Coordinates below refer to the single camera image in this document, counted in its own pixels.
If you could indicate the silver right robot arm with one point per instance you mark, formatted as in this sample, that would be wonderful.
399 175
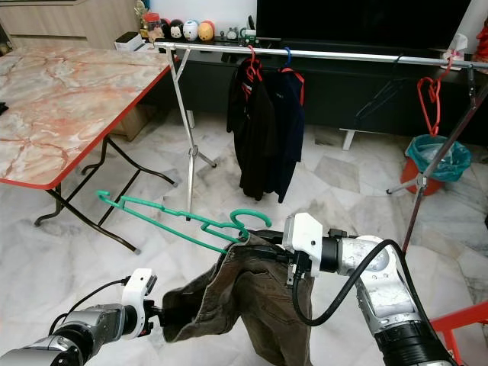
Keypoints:
389 290

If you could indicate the black television console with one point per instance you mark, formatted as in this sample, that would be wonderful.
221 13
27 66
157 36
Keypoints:
351 103

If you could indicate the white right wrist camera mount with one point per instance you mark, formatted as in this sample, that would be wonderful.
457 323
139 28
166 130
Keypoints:
303 235

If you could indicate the red plastic hanger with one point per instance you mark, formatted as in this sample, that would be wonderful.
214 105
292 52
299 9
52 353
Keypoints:
432 107
252 67

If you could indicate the white blue round plush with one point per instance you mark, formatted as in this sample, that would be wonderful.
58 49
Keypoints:
191 30

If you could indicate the navy shirt red collar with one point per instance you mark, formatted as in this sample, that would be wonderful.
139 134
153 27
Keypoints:
288 130

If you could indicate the black white round plush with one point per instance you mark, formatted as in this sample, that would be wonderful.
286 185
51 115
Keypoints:
176 30

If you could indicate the blue plastic hanger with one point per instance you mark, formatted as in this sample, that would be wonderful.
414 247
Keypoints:
288 55

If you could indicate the floral tissue pack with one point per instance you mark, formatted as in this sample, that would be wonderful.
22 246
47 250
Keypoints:
456 47

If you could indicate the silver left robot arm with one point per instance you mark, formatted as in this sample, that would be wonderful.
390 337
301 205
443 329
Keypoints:
76 332

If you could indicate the brown trousers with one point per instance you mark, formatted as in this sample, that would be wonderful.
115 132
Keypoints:
252 305

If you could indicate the metal clothes rack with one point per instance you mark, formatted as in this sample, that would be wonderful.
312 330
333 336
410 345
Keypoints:
351 55

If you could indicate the black flat television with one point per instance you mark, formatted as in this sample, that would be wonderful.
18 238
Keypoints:
358 21

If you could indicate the remote control holder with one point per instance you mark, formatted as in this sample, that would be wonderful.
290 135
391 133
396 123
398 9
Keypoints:
248 31

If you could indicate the green plastic hanger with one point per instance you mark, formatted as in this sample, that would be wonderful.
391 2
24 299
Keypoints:
183 217

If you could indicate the white box black lid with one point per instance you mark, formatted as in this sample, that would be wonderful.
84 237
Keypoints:
128 42

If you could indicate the red orange seated statue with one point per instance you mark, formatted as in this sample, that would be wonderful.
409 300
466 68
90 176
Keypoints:
482 42

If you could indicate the yellow round plush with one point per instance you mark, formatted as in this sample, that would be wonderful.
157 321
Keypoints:
206 31

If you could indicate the marble folding table red edge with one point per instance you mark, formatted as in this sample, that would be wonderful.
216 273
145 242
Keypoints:
76 110

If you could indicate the red bin teal liner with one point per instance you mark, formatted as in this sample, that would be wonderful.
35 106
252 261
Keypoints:
444 156

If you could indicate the black jacket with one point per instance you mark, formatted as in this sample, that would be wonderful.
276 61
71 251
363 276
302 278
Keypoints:
250 133

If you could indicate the red black round plush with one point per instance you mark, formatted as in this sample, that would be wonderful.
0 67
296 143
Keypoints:
164 30

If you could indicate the small grey figurine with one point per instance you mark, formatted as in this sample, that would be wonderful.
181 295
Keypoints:
231 33

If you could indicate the light wooden cabinet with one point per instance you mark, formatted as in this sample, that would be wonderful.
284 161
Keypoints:
69 23

